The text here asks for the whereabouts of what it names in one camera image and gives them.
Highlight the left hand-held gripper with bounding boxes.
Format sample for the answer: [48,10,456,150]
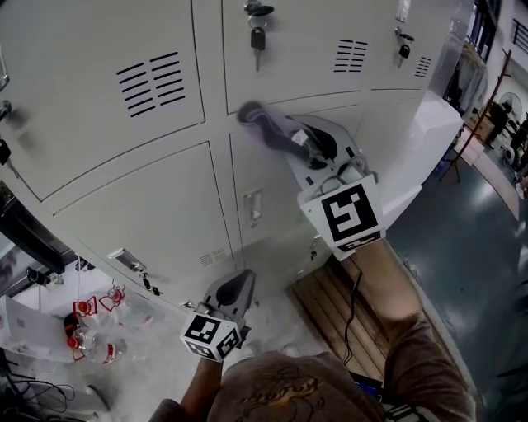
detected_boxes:
[180,270,257,363]

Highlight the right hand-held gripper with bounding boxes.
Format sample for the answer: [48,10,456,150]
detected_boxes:
[284,117,387,261]

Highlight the purple grey cleaning cloth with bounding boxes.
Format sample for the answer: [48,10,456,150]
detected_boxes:
[236,100,331,171]

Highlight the grey metal locker door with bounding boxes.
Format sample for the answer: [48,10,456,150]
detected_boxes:
[229,101,364,252]

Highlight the person's left forearm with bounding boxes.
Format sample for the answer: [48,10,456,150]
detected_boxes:
[179,356,226,413]

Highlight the person's right forearm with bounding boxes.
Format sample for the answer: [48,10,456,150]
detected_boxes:
[350,238,426,326]

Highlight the white metal locker cabinet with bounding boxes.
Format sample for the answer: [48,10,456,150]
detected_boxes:
[0,0,450,314]

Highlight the wooden slat platform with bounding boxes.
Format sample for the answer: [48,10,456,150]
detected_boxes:
[291,241,459,380]

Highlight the white side panel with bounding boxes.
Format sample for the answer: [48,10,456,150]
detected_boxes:
[379,89,465,232]

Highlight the cardboard box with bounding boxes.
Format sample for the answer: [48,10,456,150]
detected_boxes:
[465,109,496,143]

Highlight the black device blue screen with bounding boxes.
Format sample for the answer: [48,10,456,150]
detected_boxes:
[350,373,384,401]

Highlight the hanging grey clothes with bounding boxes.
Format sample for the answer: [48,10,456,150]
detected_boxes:
[447,39,492,119]

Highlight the brown coat stand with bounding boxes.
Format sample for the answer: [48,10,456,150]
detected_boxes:
[436,48,513,185]

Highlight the black clamp device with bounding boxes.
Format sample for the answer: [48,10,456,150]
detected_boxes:
[25,265,53,285]

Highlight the round standing fan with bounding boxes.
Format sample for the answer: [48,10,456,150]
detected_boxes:
[497,91,524,120]

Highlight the white flat box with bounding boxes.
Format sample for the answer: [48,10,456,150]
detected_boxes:
[0,296,79,363]

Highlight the black metal railing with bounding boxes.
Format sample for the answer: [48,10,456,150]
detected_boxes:
[511,18,528,54]

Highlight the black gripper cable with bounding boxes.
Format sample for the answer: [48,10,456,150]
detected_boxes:
[342,270,364,366]

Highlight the black floor cable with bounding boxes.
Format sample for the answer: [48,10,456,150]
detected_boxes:
[0,370,78,422]

